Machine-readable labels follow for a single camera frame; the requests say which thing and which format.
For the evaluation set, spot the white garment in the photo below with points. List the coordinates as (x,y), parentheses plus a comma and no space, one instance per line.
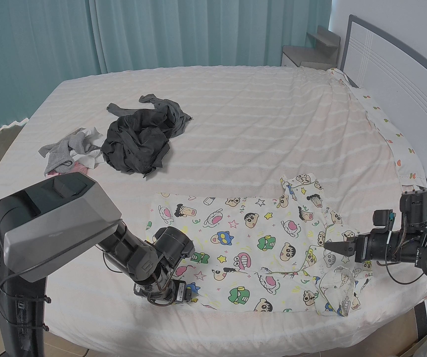
(90,160)

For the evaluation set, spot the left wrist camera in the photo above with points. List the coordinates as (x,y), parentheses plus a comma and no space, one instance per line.
(189,296)

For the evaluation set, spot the pink garment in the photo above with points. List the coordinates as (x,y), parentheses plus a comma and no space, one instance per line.
(77,169)

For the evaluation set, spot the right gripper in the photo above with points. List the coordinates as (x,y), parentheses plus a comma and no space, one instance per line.
(378,247)

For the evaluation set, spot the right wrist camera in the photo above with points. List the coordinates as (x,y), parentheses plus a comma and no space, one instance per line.
(381,219)

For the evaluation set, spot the dark grey garment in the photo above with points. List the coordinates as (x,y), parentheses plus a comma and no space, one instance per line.
(172,115)

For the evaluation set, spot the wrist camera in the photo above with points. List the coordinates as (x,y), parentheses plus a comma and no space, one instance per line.
(189,296)
(381,219)

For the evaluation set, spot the white printed pillow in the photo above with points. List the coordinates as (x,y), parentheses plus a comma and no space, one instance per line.
(403,154)

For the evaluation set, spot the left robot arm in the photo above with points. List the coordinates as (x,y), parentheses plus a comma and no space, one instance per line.
(57,221)

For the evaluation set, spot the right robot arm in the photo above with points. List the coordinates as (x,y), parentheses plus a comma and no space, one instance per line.
(414,206)

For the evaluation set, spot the black shirt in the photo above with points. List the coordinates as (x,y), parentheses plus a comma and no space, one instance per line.
(135,147)

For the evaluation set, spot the white printed pyjama top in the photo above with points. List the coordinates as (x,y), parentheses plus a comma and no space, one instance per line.
(258,221)

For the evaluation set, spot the bed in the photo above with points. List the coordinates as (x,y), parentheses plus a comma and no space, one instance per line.
(254,125)

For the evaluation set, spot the light grey garment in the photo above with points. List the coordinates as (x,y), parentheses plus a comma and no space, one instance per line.
(59,154)

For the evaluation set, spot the grey bedside table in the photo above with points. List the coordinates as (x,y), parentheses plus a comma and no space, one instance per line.
(299,56)

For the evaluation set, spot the blue-green curtain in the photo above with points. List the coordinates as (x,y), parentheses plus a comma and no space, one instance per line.
(206,20)
(31,43)

